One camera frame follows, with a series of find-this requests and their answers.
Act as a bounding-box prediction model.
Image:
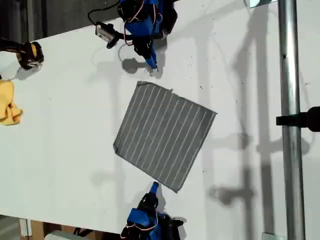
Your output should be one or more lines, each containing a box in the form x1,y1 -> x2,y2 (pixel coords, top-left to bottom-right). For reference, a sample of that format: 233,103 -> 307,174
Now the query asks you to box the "red white servo wire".
126,209 -> 160,231
123,18 -> 136,47

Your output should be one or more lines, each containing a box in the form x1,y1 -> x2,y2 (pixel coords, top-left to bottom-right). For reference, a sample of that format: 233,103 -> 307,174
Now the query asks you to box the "brown cardboard box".
18,218 -> 121,240

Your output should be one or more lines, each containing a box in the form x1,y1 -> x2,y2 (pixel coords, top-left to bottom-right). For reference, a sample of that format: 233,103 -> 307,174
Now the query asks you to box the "black camera box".
94,21 -> 115,42

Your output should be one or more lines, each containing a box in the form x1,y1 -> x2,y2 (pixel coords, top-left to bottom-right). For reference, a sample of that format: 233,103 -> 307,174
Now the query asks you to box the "black yellow power drill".
0,37 -> 45,71

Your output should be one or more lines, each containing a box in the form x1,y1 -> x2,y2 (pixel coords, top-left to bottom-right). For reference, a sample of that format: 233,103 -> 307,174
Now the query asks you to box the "yellow cloth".
0,79 -> 24,126

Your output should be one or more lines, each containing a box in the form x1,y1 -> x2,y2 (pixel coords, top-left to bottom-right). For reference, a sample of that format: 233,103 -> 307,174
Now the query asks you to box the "black camera stalk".
106,31 -> 126,50

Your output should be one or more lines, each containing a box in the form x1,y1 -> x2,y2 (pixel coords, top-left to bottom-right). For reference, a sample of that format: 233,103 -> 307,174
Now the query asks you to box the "grey striped towel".
112,80 -> 218,194

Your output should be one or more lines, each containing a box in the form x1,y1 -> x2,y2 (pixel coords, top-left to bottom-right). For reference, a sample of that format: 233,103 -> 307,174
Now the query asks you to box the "white plastic object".
44,229 -> 81,240

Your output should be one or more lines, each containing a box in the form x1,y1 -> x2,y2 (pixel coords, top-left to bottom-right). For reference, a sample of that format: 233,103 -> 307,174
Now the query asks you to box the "black clamp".
275,106 -> 320,133

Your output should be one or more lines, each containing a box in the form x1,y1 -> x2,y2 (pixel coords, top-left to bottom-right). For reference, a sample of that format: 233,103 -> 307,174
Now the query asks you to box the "black camera cable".
87,0 -> 121,26

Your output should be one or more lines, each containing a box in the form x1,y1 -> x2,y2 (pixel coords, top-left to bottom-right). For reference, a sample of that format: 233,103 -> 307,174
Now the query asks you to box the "steel post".
277,0 -> 307,240

